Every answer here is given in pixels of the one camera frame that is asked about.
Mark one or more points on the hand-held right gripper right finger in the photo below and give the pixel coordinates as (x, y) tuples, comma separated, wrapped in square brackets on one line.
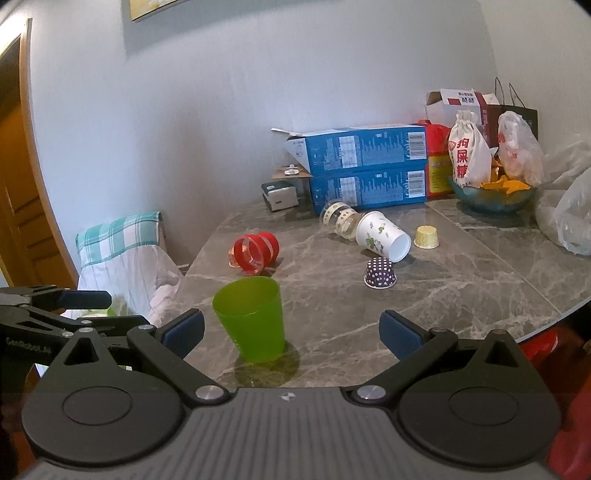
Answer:
[(400, 334)]

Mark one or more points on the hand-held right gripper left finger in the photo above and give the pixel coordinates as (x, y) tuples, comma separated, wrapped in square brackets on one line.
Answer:
[(184, 333)]

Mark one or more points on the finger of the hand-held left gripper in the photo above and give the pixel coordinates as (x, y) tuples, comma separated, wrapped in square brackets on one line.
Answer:
[(85, 299), (41, 319)]

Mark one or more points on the purple polka dot cupcake cup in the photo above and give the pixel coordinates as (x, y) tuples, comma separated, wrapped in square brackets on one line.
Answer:
[(380, 273)]

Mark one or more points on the green plastic cup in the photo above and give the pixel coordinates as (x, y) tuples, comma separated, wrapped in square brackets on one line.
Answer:
[(251, 318)]

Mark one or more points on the yellow paper cupcake cup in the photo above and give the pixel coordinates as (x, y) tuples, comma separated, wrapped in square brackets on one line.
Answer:
[(426, 237)]

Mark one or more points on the white floral paper cup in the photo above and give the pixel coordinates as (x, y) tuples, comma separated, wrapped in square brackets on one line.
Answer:
[(381, 235)]

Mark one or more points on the red plastic cup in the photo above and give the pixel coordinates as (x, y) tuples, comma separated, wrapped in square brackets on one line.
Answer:
[(251, 251)]

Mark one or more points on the clear patterned cup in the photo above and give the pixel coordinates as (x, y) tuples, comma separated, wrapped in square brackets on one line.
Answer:
[(339, 218)]

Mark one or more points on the chair with checked cloth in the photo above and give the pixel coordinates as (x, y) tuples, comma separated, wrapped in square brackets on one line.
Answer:
[(122, 258)]

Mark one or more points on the wooden door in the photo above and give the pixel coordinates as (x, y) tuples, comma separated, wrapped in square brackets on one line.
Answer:
[(27, 207)]

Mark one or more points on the blue cardboard box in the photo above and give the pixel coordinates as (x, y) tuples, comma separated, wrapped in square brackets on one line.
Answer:
[(360, 147), (367, 189)]

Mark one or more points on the teal glass bowl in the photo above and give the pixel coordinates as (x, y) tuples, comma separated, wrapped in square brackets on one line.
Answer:
[(489, 201)]

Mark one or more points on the yellow and red box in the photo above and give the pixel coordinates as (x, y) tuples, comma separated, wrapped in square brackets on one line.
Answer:
[(438, 175)]

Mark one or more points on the red stool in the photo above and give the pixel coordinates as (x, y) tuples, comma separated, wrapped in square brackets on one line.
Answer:
[(561, 369)]

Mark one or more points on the grey and white device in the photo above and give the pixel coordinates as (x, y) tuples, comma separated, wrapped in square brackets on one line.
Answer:
[(279, 196)]

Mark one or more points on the orange snacks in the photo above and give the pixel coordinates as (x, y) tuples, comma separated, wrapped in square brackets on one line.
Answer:
[(505, 184)]

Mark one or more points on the small brown cardboard box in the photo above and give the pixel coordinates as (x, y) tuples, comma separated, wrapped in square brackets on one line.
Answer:
[(288, 175)]

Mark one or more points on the red packet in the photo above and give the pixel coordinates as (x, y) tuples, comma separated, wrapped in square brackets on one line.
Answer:
[(436, 138)]

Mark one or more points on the large white plastic bag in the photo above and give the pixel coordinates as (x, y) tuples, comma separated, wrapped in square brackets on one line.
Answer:
[(570, 207)]

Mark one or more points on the clear plastic bag red print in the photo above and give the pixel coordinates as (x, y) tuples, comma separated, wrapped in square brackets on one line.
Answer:
[(519, 147)]

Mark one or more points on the white and red cardboard box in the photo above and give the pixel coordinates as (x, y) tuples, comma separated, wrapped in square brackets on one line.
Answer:
[(455, 100)]

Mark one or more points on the dark paper bag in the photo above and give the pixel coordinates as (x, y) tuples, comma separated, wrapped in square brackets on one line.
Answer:
[(517, 113)]

